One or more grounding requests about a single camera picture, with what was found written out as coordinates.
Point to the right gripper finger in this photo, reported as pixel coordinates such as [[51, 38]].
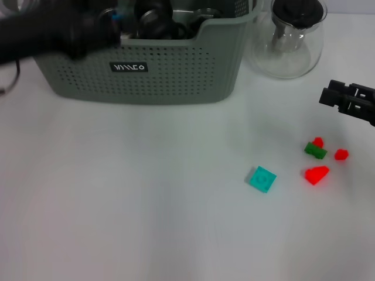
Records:
[[338, 84], [351, 106]]

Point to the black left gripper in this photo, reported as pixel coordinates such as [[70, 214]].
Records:
[[58, 32]]

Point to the small red toy brick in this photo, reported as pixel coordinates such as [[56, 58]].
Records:
[[318, 142], [341, 154]]

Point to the small green toy brick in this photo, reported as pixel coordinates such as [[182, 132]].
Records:
[[315, 151]]

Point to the blue square toy plate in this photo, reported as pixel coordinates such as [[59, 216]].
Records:
[[115, 16]]

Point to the white toy brick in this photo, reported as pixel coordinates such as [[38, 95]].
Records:
[[125, 36]]

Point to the red sloped toy brick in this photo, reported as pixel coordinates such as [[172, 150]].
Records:
[[316, 174]]

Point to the grey-green perforated storage bin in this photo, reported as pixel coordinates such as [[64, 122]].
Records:
[[175, 73]]

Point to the clear glass carafe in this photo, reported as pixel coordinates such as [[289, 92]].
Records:
[[287, 58]]

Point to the black carafe lid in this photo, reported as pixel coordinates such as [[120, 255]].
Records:
[[299, 11]]

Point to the teal square toy plate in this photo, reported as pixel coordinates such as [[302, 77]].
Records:
[[262, 179]]

